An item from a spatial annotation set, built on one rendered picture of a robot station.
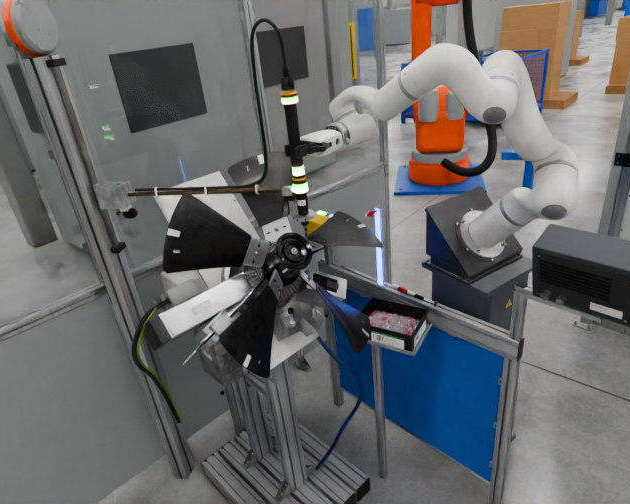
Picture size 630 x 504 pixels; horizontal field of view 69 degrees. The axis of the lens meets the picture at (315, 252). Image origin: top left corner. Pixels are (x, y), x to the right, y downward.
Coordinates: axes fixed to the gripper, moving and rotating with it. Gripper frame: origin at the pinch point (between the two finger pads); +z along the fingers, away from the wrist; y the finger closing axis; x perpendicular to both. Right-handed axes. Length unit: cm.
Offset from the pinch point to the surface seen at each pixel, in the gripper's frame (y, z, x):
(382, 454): -12, -17, -133
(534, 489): -62, -55, -149
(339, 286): -4.0, -8.8, -48.6
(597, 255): -72, -31, -25
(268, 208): 10.1, 5.3, -18.2
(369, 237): -7.5, -21.3, -34.2
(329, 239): -2.9, -7.2, -30.5
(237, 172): 23.1, 5.8, -8.5
